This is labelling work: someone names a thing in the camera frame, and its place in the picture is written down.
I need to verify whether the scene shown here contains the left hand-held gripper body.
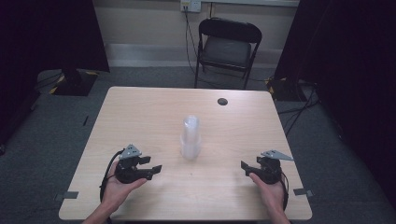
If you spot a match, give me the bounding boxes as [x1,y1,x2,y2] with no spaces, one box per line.
[114,144,154,185]

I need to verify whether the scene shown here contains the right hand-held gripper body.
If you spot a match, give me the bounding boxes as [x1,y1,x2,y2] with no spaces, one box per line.
[247,149,295,186]

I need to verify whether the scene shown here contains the stack of translucent plastic cups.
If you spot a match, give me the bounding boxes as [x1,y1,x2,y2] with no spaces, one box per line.
[179,115,203,161]

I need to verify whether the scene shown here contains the person's left hand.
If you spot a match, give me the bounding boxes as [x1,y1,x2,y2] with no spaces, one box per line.
[101,161,149,213]

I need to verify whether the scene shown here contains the person's right hand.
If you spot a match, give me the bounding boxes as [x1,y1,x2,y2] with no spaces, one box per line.
[248,172,286,217]

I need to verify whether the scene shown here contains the grey tape strip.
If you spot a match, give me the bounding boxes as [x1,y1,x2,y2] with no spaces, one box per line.
[292,188,315,198]
[53,190,79,202]

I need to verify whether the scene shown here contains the black stand base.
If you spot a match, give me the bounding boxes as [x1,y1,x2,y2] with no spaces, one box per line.
[265,76,309,103]
[48,68,100,97]

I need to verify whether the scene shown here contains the black folding chair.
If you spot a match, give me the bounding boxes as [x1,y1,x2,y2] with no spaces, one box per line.
[193,17,263,91]

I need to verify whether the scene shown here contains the dark curtain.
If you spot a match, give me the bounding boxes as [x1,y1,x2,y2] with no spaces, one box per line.
[273,0,396,206]
[0,0,110,150]

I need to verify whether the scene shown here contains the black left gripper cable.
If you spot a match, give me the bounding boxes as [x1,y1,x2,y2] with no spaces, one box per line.
[99,149,126,203]

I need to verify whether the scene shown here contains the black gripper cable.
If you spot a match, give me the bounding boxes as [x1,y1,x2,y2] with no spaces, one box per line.
[99,149,126,203]
[279,171,290,211]

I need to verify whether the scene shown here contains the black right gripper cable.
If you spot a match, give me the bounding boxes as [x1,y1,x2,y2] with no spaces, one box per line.
[279,171,290,211]

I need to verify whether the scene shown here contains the black floor cables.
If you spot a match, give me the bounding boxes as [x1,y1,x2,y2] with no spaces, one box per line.
[276,81,321,138]

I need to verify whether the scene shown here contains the black wall socket cable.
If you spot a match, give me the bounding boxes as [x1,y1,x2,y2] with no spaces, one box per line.
[184,8,219,90]

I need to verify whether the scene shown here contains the grey wall cable trunking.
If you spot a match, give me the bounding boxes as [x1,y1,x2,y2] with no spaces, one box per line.
[200,0,301,7]

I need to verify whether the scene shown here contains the white wall socket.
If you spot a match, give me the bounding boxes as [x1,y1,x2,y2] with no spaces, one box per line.
[179,0,203,14]

